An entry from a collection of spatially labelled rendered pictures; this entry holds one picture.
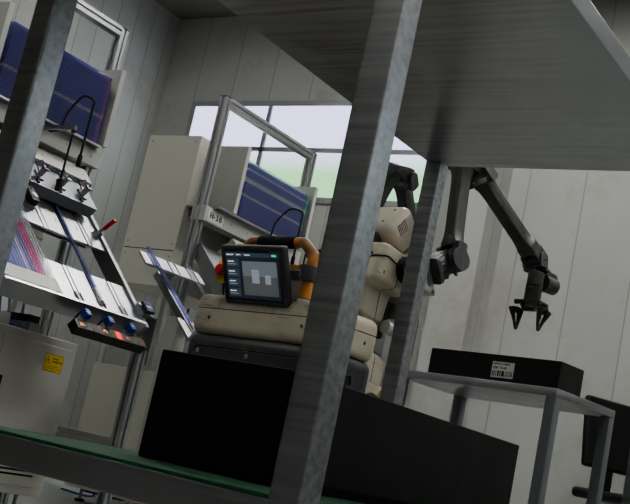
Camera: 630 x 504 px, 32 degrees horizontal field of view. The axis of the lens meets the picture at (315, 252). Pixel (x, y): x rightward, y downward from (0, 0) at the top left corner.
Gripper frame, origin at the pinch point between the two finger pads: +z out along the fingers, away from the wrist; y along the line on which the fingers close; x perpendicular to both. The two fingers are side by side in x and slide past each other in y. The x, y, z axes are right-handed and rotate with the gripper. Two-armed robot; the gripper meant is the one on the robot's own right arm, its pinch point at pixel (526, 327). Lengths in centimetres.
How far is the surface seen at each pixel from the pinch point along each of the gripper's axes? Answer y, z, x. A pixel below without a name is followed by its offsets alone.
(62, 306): 100, 30, 114
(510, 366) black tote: 20.6, 9.1, -26.7
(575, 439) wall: 144, 1, -308
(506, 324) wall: 202, -67, -296
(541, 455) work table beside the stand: -4.5, 40.3, -16.6
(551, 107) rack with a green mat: -119, 12, 193
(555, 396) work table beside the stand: -6.2, 19.7, -16.0
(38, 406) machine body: 134, 62, 90
